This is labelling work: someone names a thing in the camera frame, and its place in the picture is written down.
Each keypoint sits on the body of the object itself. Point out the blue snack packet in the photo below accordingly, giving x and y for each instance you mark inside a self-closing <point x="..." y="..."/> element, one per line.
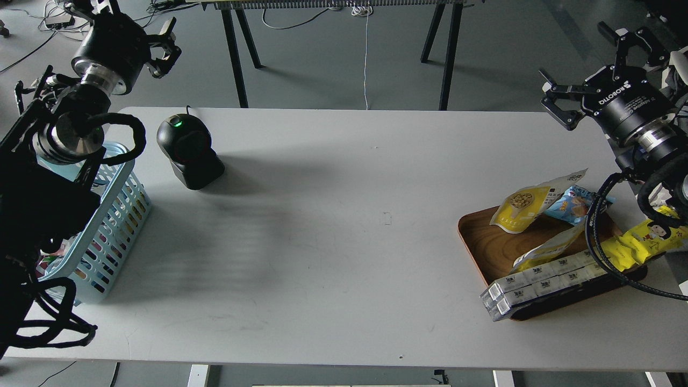
<point x="573" y="206"/>

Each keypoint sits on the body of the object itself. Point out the light blue plastic basket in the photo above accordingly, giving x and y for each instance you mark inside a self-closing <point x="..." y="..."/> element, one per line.
<point x="97" y="255"/>

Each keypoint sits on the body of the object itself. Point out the red white snack bag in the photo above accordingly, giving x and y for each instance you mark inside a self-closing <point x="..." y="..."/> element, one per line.
<point x="48" y="262"/>

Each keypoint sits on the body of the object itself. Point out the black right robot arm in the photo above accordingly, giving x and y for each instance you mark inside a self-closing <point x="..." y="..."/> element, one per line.
<point x="656" y="160"/>

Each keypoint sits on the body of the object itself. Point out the yellow cartoon snack bag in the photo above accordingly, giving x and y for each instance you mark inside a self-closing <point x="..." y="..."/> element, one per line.
<point x="643" y="242"/>

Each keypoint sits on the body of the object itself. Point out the black trestle table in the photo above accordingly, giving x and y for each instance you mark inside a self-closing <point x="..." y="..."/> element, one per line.
<point x="396" y="58"/>

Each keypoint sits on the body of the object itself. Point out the brown wooden tray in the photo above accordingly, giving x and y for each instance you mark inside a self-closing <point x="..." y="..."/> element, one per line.
<point x="494" y="251"/>

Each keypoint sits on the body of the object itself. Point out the yellow white snack pouch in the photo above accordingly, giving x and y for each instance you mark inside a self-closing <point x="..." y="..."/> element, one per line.
<point x="522" y="207"/>
<point x="549" y="250"/>

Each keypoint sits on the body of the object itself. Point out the yellow white flat snack pouch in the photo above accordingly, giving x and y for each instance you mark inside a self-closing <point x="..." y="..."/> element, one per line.
<point x="549" y="250"/>

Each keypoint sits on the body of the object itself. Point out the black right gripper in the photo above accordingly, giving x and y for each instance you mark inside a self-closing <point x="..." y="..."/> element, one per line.
<point x="626" y="102"/>

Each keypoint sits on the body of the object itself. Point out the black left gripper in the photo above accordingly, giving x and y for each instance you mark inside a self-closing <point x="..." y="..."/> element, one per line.
<point x="117" y="43"/>

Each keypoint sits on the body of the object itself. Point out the black barcode scanner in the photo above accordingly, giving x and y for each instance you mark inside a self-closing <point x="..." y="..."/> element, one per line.
<point x="186" y="141"/>

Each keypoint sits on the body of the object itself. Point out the white boxed snack strip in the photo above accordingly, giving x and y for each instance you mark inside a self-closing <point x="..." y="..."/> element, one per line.
<point x="545" y="288"/>

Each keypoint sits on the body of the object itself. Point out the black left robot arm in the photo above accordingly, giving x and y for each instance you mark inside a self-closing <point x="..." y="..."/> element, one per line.
<point x="50" y="158"/>

